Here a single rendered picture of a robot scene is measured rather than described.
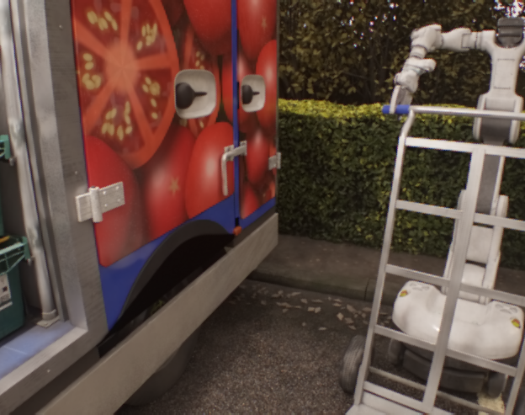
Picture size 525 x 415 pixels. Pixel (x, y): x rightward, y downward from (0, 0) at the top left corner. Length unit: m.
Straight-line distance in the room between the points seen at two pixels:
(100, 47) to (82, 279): 0.61
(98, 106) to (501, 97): 1.88
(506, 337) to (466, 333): 0.16
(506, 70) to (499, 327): 1.25
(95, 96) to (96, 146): 0.13
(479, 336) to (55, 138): 1.65
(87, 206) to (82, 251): 0.12
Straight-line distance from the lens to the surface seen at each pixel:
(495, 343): 1.89
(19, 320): 1.30
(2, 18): 1.16
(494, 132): 2.24
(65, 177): 1.08
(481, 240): 2.25
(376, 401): 1.85
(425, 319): 1.88
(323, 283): 2.65
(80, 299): 1.20
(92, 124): 1.13
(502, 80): 2.36
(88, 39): 1.14
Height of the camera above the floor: 1.30
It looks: 18 degrees down
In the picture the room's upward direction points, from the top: straight up
